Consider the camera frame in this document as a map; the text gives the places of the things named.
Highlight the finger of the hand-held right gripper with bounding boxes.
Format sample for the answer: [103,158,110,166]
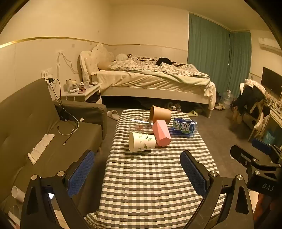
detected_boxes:
[252,138,282,163]
[230,145,275,170]

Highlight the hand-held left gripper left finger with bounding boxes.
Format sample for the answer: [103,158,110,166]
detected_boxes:
[20,150,95,229]

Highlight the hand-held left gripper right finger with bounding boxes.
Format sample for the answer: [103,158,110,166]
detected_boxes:
[180,150,254,229]

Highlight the white floral paper cup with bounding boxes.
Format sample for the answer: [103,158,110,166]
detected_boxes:
[128,131,156,153]

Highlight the person's right forearm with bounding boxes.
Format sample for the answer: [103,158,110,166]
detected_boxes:
[254,191,282,229]

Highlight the pink faceted cup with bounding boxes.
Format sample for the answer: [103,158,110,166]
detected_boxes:
[152,120,172,147]

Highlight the plain white paper cup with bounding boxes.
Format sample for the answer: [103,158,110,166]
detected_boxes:
[11,186,25,202]

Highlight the brown paper cup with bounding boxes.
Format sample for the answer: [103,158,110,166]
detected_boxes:
[149,105,172,124]

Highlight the clear plastic cup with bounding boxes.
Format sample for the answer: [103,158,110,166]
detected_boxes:
[130,115,154,134]

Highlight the white television cabinet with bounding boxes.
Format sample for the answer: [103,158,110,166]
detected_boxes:
[263,97,282,147]

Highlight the wooden chair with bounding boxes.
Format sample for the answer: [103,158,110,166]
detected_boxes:
[231,97,271,142]

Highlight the checkered tablecloth table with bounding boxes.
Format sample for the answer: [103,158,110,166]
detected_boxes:
[85,109,227,229]

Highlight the blue label plastic bottle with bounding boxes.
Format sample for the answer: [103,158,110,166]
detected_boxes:
[171,117,198,138]

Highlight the white folded tissue paper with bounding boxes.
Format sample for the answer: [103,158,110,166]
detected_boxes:
[27,134,55,164]

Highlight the dark jacket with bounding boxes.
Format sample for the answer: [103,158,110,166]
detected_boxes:
[234,85,270,116]

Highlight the clear water jug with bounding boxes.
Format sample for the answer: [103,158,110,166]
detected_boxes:
[222,89,233,105]

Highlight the plaid cloth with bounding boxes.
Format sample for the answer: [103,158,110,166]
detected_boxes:
[243,78,269,100]

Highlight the black television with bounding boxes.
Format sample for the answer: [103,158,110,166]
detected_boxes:
[261,67,282,93]

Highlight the shoes under bed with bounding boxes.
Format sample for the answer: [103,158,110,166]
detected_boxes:
[164,102,182,112]

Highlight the grey green sofa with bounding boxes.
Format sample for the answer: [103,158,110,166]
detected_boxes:
[0,78,108,221]

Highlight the white nightstand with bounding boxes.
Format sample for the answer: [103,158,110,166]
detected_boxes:
[60,82,103,105]

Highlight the bed with rumpled bedding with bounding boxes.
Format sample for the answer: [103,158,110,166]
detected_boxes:
[91,74,215,118]

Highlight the white air conditioner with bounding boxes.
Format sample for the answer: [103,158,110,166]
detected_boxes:
[258,37,282,54]

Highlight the cream bed sheet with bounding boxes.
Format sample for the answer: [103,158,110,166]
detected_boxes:
[97,70,217,110]

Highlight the white tufted headboard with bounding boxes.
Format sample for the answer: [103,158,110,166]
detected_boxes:
[80,50,99,82]

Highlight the green curtain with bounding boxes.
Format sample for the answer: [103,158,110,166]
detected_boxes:
[187,12,252,94]

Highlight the black cloth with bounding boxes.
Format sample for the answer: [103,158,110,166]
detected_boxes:
[155,57,175,66]

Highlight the floral patterned blanket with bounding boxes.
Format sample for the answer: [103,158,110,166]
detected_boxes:
[108,54,210,79]

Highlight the white frilled pillow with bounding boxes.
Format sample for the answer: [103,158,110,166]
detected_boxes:
[91,43,115,70]

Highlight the black cable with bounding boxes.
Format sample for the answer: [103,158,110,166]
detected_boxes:
[51,78,79,146]

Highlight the white wall socket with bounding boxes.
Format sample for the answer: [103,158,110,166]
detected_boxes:
[41,70,53,81]

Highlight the white wall cable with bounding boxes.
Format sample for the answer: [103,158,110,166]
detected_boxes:
[56,52,80,76]

